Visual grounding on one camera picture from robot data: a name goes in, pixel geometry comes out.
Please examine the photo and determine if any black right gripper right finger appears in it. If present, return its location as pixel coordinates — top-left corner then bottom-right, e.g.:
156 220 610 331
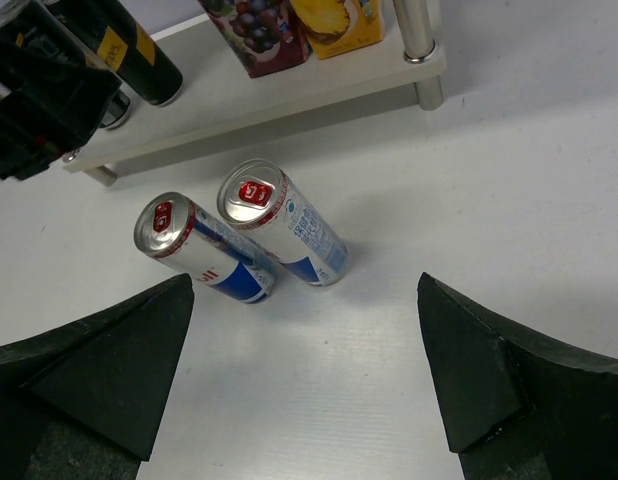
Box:
417 273 618 479

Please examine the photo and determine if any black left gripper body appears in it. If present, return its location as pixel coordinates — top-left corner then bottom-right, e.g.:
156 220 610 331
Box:
0 39 121 181

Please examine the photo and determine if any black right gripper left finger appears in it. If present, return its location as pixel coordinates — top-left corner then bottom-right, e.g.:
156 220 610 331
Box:
0 274 194 479

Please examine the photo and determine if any black can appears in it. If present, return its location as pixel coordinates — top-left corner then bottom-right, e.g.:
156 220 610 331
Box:
0 0 133 131
45 0 183 106

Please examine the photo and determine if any black can front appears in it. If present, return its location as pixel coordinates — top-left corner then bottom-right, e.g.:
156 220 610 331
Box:
45 0 183 106

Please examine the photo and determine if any white two-tier shelf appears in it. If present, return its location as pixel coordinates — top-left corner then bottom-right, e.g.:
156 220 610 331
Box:
62 1 446 185

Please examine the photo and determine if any blue silver can left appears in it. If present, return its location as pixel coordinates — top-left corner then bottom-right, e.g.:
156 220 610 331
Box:
133 192 277 304

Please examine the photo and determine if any blue silver can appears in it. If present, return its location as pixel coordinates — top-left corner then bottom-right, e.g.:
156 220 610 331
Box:
216 159 349 287
133 192 277 304

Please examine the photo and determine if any blue silver can right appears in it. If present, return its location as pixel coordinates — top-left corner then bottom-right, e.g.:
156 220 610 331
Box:
216 159 349 287

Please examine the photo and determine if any purple grape juice carton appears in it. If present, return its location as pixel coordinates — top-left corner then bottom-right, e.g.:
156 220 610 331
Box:
199 0 311 78

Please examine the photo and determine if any yellow pineapple juice carton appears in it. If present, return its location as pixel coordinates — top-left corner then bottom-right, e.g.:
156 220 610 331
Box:
290 0 385 60

